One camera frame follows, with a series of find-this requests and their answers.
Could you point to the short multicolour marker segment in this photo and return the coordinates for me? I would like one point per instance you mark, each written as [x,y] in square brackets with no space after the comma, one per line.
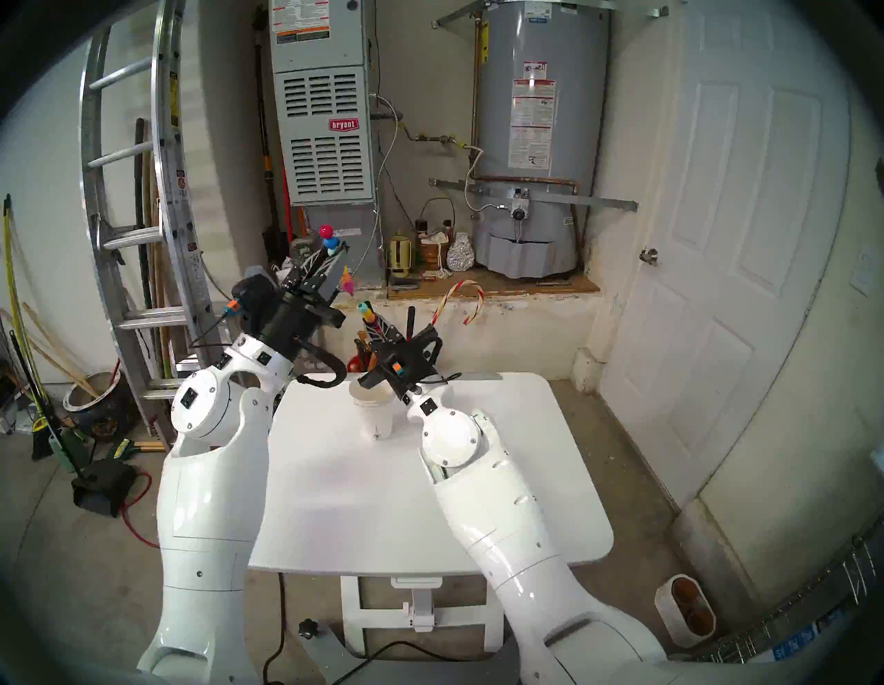
[368,314]

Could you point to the grey bryant furnace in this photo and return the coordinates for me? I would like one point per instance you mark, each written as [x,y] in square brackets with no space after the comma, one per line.
[324,152]

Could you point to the small aluminium step ladder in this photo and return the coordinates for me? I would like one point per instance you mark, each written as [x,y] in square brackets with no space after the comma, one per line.
[197,362]

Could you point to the multicolour bead stacking marker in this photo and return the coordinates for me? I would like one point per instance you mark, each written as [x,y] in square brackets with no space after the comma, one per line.
[327,230]

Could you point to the blue grey towel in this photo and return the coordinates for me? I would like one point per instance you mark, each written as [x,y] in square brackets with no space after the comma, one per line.
[254,271]

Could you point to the blue ceramic pot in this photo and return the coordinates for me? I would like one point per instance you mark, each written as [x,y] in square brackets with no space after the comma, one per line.
[103,414]

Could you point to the white light switch plate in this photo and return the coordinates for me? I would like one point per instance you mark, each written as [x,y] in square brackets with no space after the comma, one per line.
[865,273]

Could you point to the white table leg frame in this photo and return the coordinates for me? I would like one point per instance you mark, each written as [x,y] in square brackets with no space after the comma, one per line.
[352,614]

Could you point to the gas pipe yellow valve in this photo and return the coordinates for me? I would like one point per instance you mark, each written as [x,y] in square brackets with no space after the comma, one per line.
[431,138]

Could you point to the grey drain pipe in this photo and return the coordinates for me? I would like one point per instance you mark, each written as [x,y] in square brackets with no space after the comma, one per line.
[304,242]

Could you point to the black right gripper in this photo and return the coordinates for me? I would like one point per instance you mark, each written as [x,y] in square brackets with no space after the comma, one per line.
[400,362]

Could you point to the aluminium extension ladder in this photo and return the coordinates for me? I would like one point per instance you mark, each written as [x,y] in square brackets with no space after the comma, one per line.
[186,207]

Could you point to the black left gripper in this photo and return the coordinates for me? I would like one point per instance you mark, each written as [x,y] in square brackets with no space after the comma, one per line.
[290,321]

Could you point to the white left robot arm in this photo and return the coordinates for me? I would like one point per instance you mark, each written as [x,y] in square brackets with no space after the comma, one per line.
[207,518]

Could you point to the wooden heater platform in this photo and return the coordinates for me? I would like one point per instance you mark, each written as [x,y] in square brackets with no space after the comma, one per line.
[525,284]

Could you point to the blue white printed box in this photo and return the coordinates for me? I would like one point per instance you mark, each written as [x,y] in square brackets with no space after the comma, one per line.
[794,645]

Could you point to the white panel door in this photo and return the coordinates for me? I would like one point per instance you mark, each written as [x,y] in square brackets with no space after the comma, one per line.
[711,207]

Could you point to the crumpled aluminium foil lump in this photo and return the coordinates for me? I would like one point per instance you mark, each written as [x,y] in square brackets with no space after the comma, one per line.
[460,255]

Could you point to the striped candy cane decoration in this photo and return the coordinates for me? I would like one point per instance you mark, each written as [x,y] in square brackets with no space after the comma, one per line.
[447,298]

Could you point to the black base knob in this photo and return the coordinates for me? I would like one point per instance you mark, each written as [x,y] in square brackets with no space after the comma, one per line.
[309,629]

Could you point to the copper riser pipe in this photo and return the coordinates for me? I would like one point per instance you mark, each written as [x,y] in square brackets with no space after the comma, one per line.
[476,103]

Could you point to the dark flat tool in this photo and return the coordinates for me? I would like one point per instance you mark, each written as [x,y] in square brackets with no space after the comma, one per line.
[404,284]

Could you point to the brown wicker basket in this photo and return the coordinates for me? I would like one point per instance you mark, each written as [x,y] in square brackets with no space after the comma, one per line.
[431,257]

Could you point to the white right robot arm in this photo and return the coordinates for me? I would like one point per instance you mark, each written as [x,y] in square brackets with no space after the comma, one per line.
[497,518]

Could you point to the flexible metal conduit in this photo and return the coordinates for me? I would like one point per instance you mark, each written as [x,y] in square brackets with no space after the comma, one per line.
[396,131]

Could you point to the white two-hole planter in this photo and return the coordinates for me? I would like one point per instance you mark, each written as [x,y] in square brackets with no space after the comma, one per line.
[673,618]

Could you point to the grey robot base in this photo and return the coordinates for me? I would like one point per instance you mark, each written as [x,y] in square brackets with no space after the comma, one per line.
[331,656]

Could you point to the wooden stake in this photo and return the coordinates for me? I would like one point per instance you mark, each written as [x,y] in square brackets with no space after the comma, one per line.
[61,350]

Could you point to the silver door knob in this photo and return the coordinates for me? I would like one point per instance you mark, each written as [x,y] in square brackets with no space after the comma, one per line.
[648,257]

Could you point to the green plastic container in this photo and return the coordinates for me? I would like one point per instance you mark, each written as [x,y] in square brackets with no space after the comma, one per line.
[65,449]

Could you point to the grey water heater tank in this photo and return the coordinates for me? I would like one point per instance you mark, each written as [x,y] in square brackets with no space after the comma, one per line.
[539,55]

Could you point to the red lopper black grip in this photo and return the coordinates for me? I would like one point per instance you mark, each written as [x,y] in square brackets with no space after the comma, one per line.
[410,317]

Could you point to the green yellow scrub brush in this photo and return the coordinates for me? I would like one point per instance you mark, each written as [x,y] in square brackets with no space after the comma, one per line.
[123,449]

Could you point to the white paper cup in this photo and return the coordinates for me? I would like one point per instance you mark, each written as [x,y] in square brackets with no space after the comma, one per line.
[376,421]

